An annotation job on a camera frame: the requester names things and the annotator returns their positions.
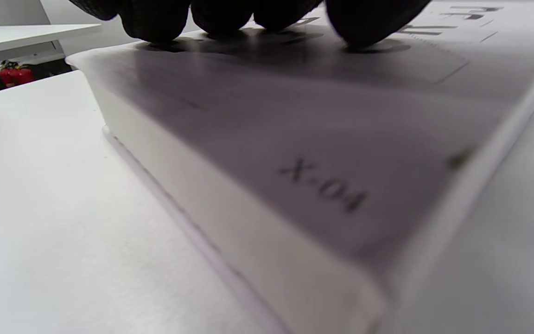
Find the person's left hand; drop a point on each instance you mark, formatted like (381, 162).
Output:
(373, 18)

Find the white book jumbled black letters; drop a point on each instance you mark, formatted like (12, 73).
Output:
(341, 139)

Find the white table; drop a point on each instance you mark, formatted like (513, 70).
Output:
(26, 37)

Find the red fire extinguisher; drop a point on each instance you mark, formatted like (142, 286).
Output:
(16, 75)

